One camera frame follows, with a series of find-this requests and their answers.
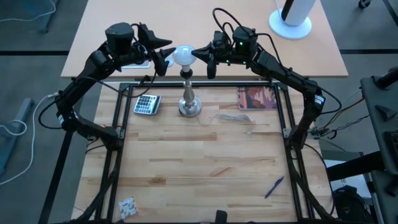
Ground white floor cable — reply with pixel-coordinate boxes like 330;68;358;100
0;92;60;187
0;0;57;22

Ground black leader arm handle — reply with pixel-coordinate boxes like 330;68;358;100
215;210;228;224

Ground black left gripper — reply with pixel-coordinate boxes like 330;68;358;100
132;30;177;77

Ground white round stand base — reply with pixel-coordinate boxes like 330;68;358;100
269;0;313;40

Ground black aluminium table frame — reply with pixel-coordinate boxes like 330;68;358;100
93;80;315;224

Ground white flood lightbulb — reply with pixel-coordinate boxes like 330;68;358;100
172;45;196;73

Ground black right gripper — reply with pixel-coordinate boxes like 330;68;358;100
191;39;238;80

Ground grey equipment cart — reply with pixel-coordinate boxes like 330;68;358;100
326;67;398;224

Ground light wooden desk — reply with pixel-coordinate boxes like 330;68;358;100
61;0;349;78

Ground blue-grey table leg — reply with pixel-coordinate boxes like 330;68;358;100
39;0;55;34
0;98;35;177

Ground small printed sticker sheet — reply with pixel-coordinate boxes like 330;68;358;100
118;196;139;220

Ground clear lamp power cord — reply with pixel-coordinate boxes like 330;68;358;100
197;112;257;135

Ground grey desk calculator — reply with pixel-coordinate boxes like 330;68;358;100
133;94;162;116

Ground white flat box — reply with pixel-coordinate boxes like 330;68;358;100
123;60;151;70

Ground silver table lamp base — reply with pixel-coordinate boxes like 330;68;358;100
178;70;202;118

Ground black backpack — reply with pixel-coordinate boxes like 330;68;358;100
332;185;373;224

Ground black cable bundle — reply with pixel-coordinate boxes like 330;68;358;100
310;98;371;141

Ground blue pen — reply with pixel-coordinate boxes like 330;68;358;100
264;176;285;199

